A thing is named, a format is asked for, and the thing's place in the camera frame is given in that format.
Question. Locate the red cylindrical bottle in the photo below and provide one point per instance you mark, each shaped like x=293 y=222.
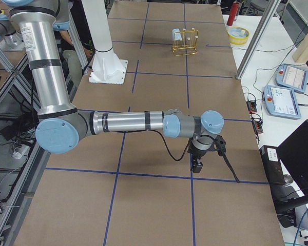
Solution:
x=233 y=13

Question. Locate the gold wire cup holder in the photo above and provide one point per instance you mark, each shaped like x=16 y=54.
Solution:
x=188 y=45

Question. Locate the orange black usb hub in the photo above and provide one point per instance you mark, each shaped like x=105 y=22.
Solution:
x=257 y=126
x=252 y=106

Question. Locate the black laptop computer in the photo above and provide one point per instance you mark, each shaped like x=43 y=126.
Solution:
x=293 y=152

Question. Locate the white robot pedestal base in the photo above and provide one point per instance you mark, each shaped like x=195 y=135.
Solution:
x=107 y=68

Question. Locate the far teach pendant tablet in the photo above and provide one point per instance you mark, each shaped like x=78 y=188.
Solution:
x=292 y=77

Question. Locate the teach pendant tablet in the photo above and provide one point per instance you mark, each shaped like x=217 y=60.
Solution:
x=292 y=77
x=281 y=102

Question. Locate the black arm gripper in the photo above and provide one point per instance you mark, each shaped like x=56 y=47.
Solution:
x=197 y=155

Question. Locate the black box device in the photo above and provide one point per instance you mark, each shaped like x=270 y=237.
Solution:
x=272 y=165

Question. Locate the near teach pendant tablet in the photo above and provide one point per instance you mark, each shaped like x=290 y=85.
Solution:
x=281 y=102

